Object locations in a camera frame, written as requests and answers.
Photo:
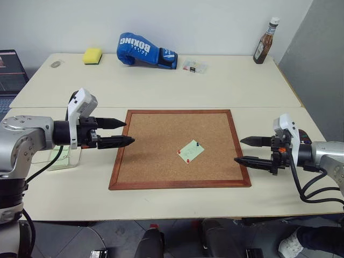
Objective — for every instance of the wood-framed cork board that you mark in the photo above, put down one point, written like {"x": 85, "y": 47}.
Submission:
{"x": 161, "y": 150}

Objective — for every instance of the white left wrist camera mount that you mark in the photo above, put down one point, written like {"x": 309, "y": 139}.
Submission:
{"x": 80, "y": 103}

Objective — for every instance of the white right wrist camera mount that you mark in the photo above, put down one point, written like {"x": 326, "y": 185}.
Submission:
{"x": 291, "y": 134}

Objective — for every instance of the yellow green sponge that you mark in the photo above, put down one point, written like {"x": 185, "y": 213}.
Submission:
{"x": 92, "y": 56}

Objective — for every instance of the dark rounded shape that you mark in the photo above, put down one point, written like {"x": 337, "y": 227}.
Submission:
{"x": 216, "y": 237}
{"x": 150, "y": 243}

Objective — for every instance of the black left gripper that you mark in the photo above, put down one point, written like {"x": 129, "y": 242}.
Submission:
{"x": 86, "y": 137}

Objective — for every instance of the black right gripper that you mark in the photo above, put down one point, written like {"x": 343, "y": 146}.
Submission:
{"x": 279, "y": 158}

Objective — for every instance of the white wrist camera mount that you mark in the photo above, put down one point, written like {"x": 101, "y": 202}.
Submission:
{"x": 80, "y": 103}
{"x": 291, "y": 134}

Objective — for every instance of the dark laptop computer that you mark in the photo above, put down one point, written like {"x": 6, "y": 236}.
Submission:
{"x": 10, "y": 78}

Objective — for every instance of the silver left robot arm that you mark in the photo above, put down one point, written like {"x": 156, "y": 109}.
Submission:
{"x": 29, "y": 134}

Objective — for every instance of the brown sauce bottle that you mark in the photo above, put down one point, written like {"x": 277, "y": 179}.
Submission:
{"x": 264, "y": 44}

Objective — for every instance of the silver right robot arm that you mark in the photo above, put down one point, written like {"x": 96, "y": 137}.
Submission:
{"x": 325, "y": 156}

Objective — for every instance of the white sneaker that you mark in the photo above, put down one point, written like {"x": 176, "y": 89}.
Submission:
{"x": 290, "y": 243}

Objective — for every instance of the clear plastic container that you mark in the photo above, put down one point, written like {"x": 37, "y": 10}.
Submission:
{"x": 73, "y": 158}

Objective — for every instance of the green paper note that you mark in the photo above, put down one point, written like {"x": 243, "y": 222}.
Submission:
{"x": 190, "y": 151}

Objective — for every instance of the clear plastic box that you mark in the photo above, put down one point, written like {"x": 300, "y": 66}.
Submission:
{"x": 195, "y": 66}

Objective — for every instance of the blue boxing glove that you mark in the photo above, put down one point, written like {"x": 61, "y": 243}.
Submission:
{"x": 134, "y": 47}

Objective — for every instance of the dark trouser leg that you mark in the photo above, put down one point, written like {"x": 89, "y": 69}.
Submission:
{"x": 322, "y": 236}

